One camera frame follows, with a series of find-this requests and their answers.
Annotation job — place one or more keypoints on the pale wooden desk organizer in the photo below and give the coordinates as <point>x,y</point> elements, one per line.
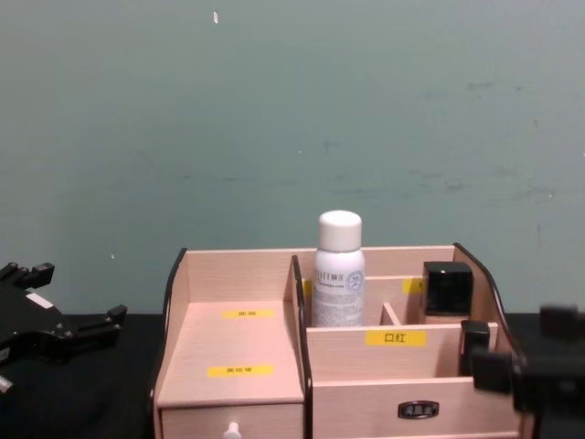
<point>256,343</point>

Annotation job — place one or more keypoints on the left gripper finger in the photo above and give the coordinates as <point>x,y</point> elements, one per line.
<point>98,325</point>
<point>39,273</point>

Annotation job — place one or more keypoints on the square bottle with black cap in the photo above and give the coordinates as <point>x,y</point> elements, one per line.
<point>447,292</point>

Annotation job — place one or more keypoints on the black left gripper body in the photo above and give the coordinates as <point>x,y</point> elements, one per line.
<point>32,334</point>

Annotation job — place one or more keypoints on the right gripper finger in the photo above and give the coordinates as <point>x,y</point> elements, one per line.
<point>491,371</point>
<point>562,320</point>

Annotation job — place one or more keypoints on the wooden drawer with white knob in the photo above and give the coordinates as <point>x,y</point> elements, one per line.
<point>196,423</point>

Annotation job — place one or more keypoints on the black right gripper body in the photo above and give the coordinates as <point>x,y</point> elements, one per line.
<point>555,375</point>

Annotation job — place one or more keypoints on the small black lipstick tube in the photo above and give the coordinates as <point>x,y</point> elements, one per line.
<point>474,343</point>

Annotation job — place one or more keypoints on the wooden drawer with metal plate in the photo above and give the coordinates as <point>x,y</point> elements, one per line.
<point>356,411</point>

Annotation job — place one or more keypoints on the yellow paper label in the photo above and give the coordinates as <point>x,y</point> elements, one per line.
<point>307,289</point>
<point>247,314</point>
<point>396,338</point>
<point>240,371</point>
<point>411,285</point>

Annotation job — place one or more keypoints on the white spray bottle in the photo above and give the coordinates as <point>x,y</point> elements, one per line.
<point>339,279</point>

